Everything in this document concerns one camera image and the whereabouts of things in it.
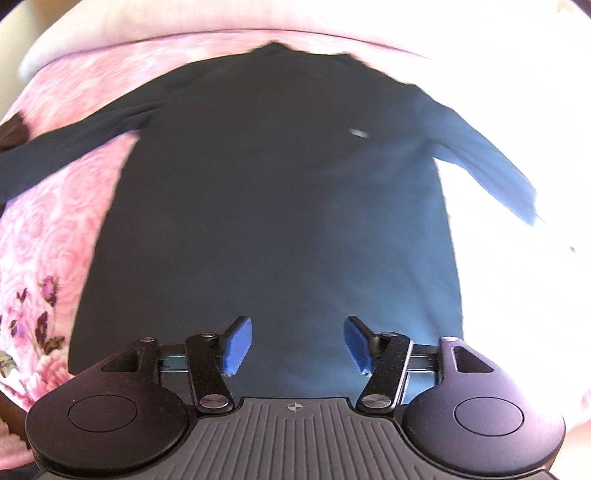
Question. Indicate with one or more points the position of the pink floral blanket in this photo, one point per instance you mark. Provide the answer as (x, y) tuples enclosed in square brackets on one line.
[(55, 230)]

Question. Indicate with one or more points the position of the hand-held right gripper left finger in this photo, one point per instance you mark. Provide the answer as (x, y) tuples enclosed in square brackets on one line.
[(239, 344)]

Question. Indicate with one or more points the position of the dark brown object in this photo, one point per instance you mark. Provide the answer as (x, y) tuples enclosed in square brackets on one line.
[(14, 131)]

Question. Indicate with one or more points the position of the black long-sleeve shirt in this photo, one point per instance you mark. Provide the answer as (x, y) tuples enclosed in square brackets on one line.
[(277, 194)]

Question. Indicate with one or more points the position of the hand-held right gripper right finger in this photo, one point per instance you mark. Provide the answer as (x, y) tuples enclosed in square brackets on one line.
[(356, 344)]

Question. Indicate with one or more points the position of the cream white bedding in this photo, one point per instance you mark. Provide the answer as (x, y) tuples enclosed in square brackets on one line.
[(138, 27)]

